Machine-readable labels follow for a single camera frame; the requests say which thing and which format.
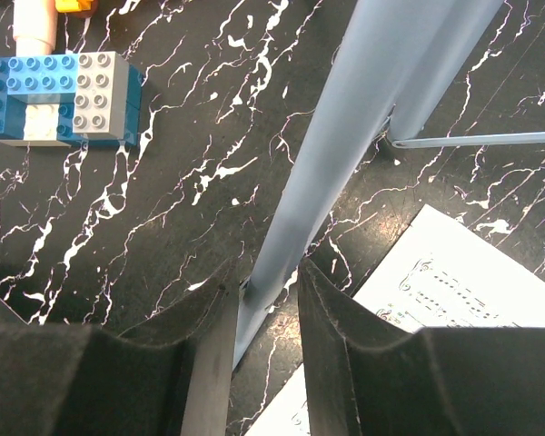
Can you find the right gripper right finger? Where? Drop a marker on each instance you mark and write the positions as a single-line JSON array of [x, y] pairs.
[[365, 376]]

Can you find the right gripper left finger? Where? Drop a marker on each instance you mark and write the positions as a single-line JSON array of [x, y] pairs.
[[168, 375]]

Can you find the blue music stand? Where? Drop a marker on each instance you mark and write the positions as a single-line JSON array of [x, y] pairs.
[[394, 64]]

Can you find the pink toy microphone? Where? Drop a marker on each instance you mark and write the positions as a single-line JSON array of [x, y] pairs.
[[34, 27]]

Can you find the blue grey brick toy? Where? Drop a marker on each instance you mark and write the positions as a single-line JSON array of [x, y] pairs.
[[69, 100]]

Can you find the sheet music page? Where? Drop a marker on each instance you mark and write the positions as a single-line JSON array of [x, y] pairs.
[[438, 275]]

